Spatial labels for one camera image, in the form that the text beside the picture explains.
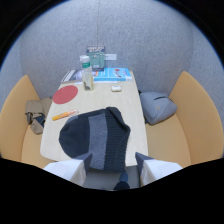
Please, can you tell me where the dark knit beanie hat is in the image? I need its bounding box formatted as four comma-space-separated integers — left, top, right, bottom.
58, 106, 132, 173

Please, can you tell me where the tan right bench seat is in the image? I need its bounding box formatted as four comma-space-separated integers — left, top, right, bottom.
144, 70, 224, 169

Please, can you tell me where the blue book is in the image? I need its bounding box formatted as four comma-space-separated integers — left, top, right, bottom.
92, 67, 134, 83

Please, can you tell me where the white wall socket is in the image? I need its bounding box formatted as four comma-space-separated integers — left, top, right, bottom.
104, 53, 118, 62

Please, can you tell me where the green standing box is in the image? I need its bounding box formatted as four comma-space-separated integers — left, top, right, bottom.
86, 45, 107, 70

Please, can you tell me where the red round coaster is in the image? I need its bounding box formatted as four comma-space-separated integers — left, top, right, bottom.
52, 84, 79, 105

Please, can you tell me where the tan left bench seat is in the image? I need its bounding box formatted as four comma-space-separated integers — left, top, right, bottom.
0, 74, 54, 169

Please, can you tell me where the clear plastic bottle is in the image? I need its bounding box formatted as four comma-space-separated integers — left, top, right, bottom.
79, 54, 95, 92

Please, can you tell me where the person's dark shoe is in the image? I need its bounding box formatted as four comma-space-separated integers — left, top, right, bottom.
113, 171, 131, 191

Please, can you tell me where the orange marker pen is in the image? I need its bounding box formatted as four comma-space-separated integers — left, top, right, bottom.
51, 109, 80, 122

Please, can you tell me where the tan bench seat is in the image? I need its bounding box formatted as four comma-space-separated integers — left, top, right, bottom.
0, 74, 54, 169
144, 70, 224, 169

